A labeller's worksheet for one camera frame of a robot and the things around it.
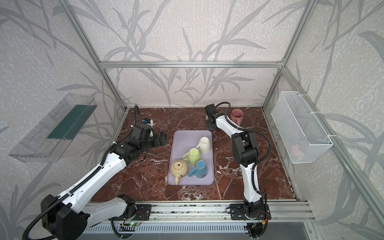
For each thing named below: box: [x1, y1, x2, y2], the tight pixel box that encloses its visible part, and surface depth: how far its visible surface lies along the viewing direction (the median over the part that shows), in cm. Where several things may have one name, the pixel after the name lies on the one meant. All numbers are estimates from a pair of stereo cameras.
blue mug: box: [188, 159, 208, 179], surface depth 83 cm
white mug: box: [195, 137, 211, 154], surface depth 92 cm
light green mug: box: [182, 147, 202, 167], surface depth 87 cm
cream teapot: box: [170, 159, 188, 185], surface depth 82 cm
